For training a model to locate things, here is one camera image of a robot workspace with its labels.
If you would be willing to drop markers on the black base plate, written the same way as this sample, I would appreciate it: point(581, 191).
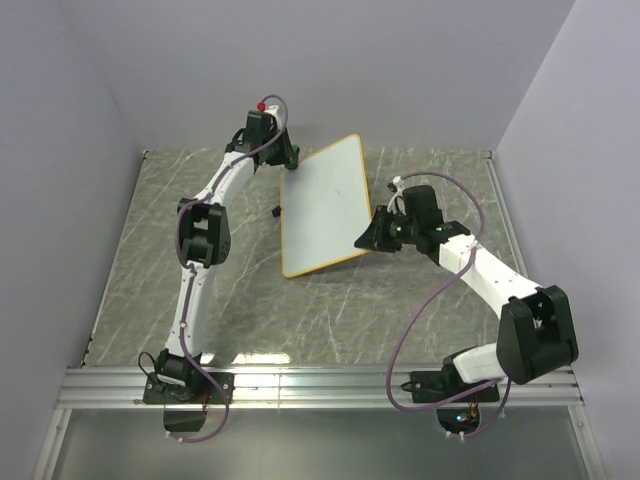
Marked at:
point(160, 391)
point(427, 387)

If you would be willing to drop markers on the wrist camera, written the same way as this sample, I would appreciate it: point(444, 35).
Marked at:
point(419, 203)
point(262, 124)

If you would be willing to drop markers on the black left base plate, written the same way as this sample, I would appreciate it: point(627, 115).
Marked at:
point(160, 391)

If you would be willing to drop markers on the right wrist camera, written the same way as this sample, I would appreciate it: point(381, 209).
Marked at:
point(419, 203)

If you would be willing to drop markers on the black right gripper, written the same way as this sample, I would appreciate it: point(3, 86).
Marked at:
point(375, 236)

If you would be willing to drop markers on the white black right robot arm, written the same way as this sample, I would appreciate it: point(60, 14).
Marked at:
point(536, 333)

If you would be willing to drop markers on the aluminium mounting rail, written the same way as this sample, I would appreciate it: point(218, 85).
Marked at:
point(292, 387)

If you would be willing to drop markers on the yellow framed whiteboard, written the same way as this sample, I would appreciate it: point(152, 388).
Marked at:
point(325, 206)

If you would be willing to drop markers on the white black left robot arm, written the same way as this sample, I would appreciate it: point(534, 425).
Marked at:
point(203, 242)

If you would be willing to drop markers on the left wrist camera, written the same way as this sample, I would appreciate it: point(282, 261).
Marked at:
point(262, 124)

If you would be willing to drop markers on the green whiteboard eraser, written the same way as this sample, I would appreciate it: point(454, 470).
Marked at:
point(293, 162)

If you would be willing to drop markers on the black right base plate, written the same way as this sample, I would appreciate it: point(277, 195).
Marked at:
point(427, 387)

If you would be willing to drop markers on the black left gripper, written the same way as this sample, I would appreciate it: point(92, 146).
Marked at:
point(288, 156)

